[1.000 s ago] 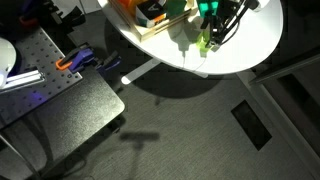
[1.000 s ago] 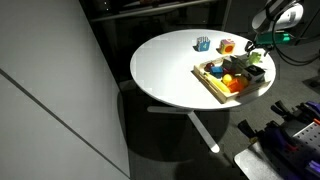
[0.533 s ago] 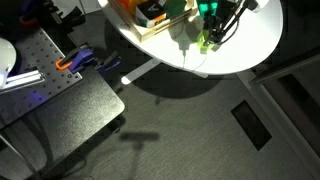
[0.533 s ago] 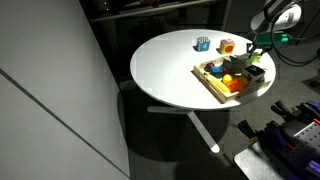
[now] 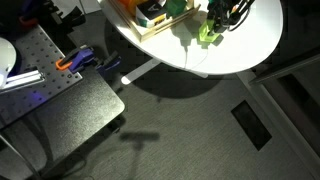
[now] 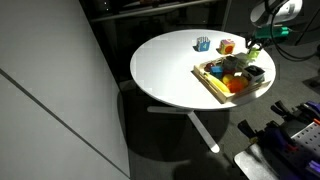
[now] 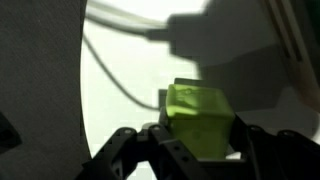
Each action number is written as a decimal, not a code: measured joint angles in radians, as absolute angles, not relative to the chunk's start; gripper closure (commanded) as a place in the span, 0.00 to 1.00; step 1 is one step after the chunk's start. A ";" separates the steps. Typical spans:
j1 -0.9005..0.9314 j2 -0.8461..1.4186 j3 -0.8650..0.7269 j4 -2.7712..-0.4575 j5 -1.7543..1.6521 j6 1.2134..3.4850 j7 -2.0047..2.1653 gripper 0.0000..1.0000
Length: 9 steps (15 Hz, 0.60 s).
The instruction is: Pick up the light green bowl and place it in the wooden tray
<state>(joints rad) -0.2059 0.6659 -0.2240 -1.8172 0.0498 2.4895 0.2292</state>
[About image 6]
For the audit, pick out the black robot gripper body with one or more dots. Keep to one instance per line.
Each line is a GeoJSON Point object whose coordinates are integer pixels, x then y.
{"type": "Point", "coordinates": [256, 38]}

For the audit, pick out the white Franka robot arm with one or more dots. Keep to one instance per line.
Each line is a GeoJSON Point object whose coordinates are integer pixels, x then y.
{"type": "Point", "coordinates": [283, 10]}

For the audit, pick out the wooden tray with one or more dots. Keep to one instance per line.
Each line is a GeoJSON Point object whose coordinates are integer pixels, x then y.
{"type": "Point", "coordinates": [230, 96]}

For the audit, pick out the yellow orange colourful cube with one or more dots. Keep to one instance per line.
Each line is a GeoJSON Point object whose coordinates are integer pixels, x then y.
{"type": "Point", "coordinates": [227, 46]}

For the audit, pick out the black letter A cube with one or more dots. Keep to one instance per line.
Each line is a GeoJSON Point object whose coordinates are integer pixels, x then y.
{"type": "Point", "coordinates": [254, 73]}

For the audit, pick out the yellow orange toy fruit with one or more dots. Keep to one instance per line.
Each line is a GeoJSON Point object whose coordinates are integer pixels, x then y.
{"type": "Point", "coordinates": [244, 80]}

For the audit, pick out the yellow toy ball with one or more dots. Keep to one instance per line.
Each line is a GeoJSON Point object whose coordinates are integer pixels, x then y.
{"type": "Point", "coordinates": [227, 78]}

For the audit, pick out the red orange toy block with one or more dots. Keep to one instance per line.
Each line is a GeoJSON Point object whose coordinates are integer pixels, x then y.
{"type": "Point", "coordinates": [235, 85]}

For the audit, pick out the blue toy block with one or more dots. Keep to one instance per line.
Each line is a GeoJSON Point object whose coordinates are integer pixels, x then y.
{"type": "Point", "coordinates": [216, 71]}

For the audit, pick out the dark red toy apple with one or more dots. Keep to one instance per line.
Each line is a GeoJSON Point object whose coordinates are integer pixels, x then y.
{"type": "Point", "coordinates": [209, 67]}

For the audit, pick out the blue number cube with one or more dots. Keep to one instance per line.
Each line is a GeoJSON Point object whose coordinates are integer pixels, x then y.
{"type": "Point", "coordinates": [203, 44]}

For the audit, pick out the yellow toy banana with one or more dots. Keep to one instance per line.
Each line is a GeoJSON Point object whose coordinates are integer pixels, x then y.
{"type": "Point", "coordinates": [218, 85]}

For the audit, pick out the purple orange spring clamp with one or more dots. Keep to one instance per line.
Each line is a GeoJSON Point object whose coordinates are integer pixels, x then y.
{"type": "Point", "coordinates": [310, 110]}
{"type": "Point", "coordinates": [273, 136]}

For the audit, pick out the white table base legs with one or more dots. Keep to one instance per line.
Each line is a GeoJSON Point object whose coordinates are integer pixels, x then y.
{"type": "Point", "coordinates": [200, 128]}

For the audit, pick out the round white table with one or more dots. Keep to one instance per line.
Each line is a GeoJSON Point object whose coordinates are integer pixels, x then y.
{"type": "Point", "coordinates": [150, 10]}

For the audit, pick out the black perforated breadboard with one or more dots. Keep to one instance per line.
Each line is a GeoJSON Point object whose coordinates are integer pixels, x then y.
{"type": "Point", "coordinates": [308, 143]}

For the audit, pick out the black cart top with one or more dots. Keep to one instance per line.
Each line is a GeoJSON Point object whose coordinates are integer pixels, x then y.
{"type": "Point", "coordinates": [256, 165]}

